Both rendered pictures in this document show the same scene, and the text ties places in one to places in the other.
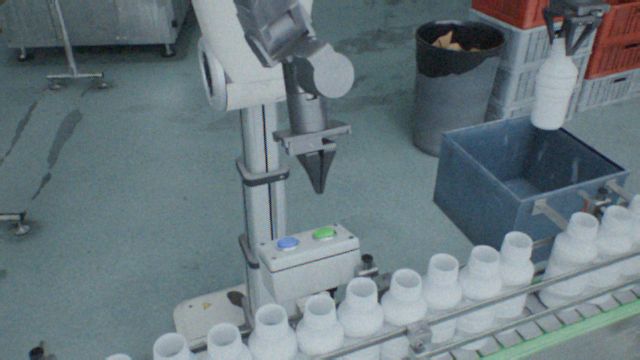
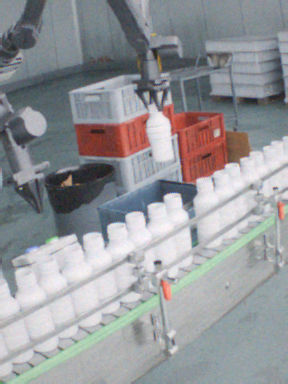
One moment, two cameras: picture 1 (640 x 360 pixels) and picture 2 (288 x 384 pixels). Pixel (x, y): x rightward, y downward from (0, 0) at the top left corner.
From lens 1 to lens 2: 0.56 m
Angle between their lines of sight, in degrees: 26
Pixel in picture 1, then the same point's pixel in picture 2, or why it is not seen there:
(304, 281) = not seen: hidden behind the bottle
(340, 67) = (37, 118)
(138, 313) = not seen: outside the picture
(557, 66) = (156, 119)
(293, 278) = not seen: hidden behind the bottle
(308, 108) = (21, 154)
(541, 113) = (158, 152)
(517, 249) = (173, 199)
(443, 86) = (79, 217)
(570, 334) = (224, 255)
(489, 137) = (131, 204)
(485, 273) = (160, 215)
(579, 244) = (207, 194)
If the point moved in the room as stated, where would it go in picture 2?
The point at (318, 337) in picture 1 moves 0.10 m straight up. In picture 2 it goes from (78, 268) to (67, 219)
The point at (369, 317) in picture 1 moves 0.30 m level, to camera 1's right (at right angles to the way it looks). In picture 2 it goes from (103, 254) to (233, 212)
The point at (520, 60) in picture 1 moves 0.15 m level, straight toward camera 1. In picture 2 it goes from (131, 182) to (133, 189)
